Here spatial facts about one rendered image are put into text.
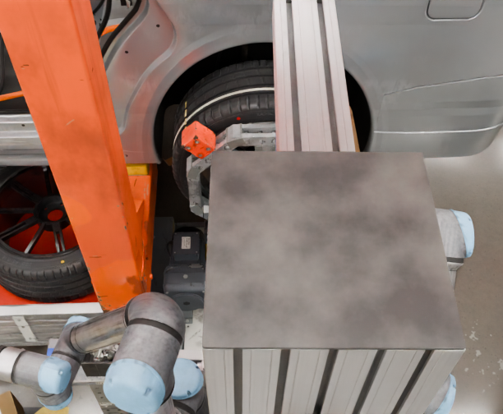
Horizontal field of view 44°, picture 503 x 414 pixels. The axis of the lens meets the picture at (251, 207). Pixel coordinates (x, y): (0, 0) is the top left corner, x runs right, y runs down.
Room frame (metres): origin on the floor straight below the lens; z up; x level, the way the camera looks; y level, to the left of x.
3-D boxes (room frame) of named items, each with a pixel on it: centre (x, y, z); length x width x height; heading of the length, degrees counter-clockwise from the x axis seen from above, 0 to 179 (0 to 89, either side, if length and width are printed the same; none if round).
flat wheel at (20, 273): (1.57, 0.82, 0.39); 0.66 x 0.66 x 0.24
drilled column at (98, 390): (0.92, 0.54, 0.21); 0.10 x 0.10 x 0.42; 3
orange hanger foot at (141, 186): (1.48, 0.47, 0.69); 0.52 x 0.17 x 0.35; 3
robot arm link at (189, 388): (0.62, 0.18, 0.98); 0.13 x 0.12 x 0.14; 167
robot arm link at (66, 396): (0.57, 0.46, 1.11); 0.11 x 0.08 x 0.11; 167
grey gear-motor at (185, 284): (1.44, 0.26, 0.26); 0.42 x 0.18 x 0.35; 3
